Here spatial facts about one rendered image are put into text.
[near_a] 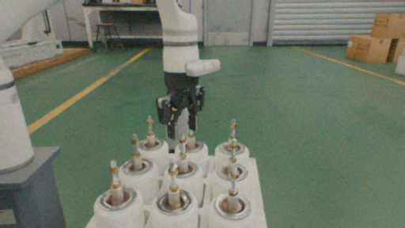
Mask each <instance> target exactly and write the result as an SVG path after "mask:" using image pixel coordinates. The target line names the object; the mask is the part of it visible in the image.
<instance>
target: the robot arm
mask: <svg viewBox="0 0 405 228"><path fill-rule="evenodd" d="M61 1H62V0H0V46H1V45H3V44H4V43H5V42H6V41H7V40H8V39H9V38H10V37H11V36H12V35H13V34H14V33H15V32H17V31H18V30H19V29H20V28H21V27H22V26H24V25H25V24H26V23H27V22H28V21H30V20H31V19H33V18H34V17H35V16H36V15H37V14H40V13H41V12H43V11H45V10H46V9H49V8H51V7H52V6H54V5H55V4H56V3H59V2H61ZM156 3H157V8H158V11H159V13H160V18H161V23H162V27H163V39H164V52H163V61H164V83H165V85H166V86H167V95H166V97H162V98H160V97H157V98H156V106H157V114H158V122H159V123H160V124H163V125H167V133H168V134H167V135H168V137H169V138H170V139H171V140H172V141H174V142H175V141H176V140H178V127H177V122H178V117H179V116H181V113H182V111H183V110H184V109H185V108H187V110H188V111H189V113H190V114H189V115H188V119H189V129H190V130H193V131H196V130H197V129H198V114H199V112H200V111H202V110H203V108H204V99H205V89H206V88H205V86H200V85H198V84H199V75H204V74H208V73H212V72H214V71H217V70H220V62H219V60H218V59H208V60H200V59H199V51H198V45H197V18H196V17H195V15H192V14H190V13H186V12H183V11H181V10H180V8H179V6H178V5H177V1H176V0H156ZM198 101H200V105H198ZM172 108H175V109H177V111H176V112H174V111H173V110H172ZM172 114H173V115H174V117H173V119H172V120H171V118H172ZM34 158H35V156H34V153H33V148H32V144H31V141H30V137H29V134H28V129H27V125H26V122H25V118H24V116H23V111H22V107H21V104H20V99H19V96H18V94H17V90H16V85H15V81H14V79H13V75H12V72H11V71H10V70H9V69H8V67H7V66H6V65H5V64H4V61H3V59H2V57H1V55H0V175H4V174H7V173H11V172H14V171H18V170H19V169H22V168H24V167H25V166H27V165H29V164H30V163H32V161H33V160H34Z"/></svg>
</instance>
